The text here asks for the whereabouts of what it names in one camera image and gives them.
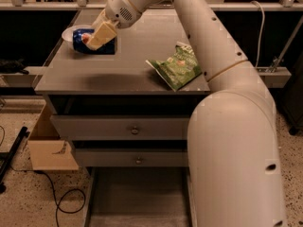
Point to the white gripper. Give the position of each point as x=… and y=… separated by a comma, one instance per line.
x=120, y=8

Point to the grey drawer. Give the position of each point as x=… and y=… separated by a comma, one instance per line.
x=123, y=117
x=139, y=197
x=131, y=153

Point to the grey bottom drawer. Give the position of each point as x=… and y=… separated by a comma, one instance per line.
x=139, y=197

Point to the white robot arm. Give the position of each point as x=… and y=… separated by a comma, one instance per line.
x=232, y=146

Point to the grey drawer cabinet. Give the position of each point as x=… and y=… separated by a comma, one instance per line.
x=125, y=73

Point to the blue pepsi can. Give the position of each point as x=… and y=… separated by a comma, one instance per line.
x=79, y=45

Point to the green chip bag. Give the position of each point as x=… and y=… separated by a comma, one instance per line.
x=179, y=69

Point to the black object on rail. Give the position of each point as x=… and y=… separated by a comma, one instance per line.
x=12, y=67

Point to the dark cabinet at right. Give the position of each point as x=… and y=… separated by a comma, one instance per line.
x=292, y=98

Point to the white bowl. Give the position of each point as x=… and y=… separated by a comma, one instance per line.
x=67, y=35

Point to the grey top drawer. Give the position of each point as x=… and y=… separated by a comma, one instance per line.
x=123, y=117

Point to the black stand leg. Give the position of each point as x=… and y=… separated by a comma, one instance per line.
x=6, y=157

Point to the cardboard box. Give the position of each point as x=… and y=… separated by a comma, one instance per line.
x=47, y=150

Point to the grey middle drawer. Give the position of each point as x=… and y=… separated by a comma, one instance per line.
x=131, y=153

